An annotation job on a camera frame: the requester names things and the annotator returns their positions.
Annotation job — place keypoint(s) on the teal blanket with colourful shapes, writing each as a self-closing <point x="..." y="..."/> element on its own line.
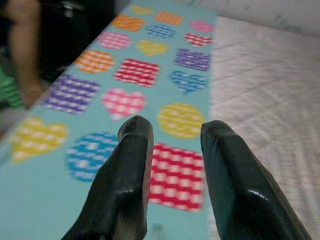
<point x="112" y="87"/>

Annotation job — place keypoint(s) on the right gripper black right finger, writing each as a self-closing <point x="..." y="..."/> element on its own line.
<point x="242" y="190"/>

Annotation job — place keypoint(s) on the grey quilted mattress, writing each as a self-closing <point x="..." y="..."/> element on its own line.
<point x="265" y="100"/>

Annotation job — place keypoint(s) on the stacked green plastic stools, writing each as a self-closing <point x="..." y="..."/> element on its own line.
<point x="7" y="92"/>

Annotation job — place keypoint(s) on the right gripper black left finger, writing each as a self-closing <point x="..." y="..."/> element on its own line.
<point x="120" y="187"/>

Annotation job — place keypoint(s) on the person in black shorts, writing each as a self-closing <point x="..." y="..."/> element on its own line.
<point x="25" y="50"/>

